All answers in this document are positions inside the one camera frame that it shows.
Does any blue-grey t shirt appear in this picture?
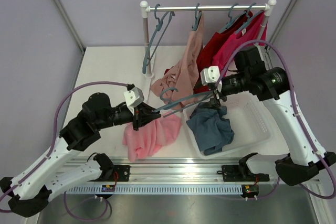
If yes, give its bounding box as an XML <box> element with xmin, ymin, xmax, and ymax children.
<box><xmin>186</xmin><ymin>102</ymin><xmax>235</xmax><ymax>156</ymax></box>

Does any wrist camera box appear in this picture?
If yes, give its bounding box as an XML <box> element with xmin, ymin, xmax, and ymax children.
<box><xmin>200</xmin><ymin>66</ymin><xmax>220</xmax><ymax>86</ymax></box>
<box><xmin>123</xmin><ymin>84</ymin><xmax>144</xmax><ymax>109</ymax></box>

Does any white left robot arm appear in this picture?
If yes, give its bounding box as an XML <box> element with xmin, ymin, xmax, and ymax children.
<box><xmin>1</xmin><ymin>93</ymin><xmax>161</xmax><ymax>218</ymax></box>

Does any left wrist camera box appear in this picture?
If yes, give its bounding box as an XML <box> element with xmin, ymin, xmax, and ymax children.
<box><xmin>123</xmin><ymin>84</ymin><xmax>144</xmax><ymax>109</ymax></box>

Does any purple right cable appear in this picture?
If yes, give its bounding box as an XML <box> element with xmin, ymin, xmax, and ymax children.
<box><xmin>215</xmin><ymin>39</ymin><xmax>336</xmax><ymax>200</ymax></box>

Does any white perforated plastic basket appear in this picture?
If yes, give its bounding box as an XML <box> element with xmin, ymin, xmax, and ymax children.
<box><xmin>183</xmin><ymin>92</ymin><xmax>274</xmax><ymax>160</ymax></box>

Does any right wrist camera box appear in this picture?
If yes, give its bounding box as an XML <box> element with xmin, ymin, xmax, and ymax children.
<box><xmin>200</xmin><ymin>66</ymin><xmax>220</xmax><ymax>86</ymax></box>

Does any metal clothes rack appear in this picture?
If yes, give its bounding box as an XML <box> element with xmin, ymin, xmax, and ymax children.
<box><xmin>140</xmin><ymin>0</ymin><xmax>277</xmax><ymax>79</ymax></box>

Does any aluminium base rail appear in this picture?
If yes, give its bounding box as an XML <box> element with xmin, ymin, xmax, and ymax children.
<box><xmin>65</xmin><ymin>156</ymin><xmax>321</xmax><ymax>184</ymax></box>

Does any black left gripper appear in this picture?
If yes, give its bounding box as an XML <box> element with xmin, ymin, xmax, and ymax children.
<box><xmin>96</xmin><ymin>102</ymin><xmax>162</xmax><ymax>131</ymax></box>

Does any white slotted cable duct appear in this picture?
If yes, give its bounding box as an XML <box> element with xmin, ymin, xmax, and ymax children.
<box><xmin>67</xmin><ymin>184</ymin><xmax>243</xmax><ymax>195</ymax></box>

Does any light pink t shirt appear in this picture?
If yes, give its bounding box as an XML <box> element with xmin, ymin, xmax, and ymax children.
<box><xmin>122</xmin><ymin>114</ymin><xmax>182</xmax><ymax>162</ymax></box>

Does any beige pink t shirt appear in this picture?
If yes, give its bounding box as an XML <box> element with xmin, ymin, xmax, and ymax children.
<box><xmin>151</xmin><ymin>14</ymin><xmax>205</xmax><ymax>101</ymax></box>

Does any dark red t shirt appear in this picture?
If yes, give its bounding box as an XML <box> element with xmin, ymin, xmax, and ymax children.
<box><xmin>196</xmin><ymin>10</ymin><xmax>254</xmax><ymax>78</ymax></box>

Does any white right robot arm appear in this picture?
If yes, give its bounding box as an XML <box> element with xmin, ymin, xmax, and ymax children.
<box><xmin>200</xmin><ymin>46</ymin><xmax>335</xmax><ymax>186</ymax></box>

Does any teal hanger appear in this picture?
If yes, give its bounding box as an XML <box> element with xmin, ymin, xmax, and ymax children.
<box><xmin>219</xmin><ymin>3</ymin><xmax>249</xmax><ymax>34</ymax></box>
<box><xmin>192</xmin><ymin>3</ymin><xmax>202</xmax><ymax>31</ymax></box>
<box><xmin>141</xmin><ymin>2</ymin><xmax>175</xmax><ymax>76</ymax></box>
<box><xmin>235</xmin><ymin>3</ymin><xmax>264</xmax><ymax>35</ymax></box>
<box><xmin>153</xmin><ymin>87</ymin><xmax>213</xmax><ymax>118</ymax></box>

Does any magenta t shirt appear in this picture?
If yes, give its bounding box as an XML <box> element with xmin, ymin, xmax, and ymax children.
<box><xmin>211</xmin><ymin>12</ymin><xmax>264</xmax><ymax>70</ymax></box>

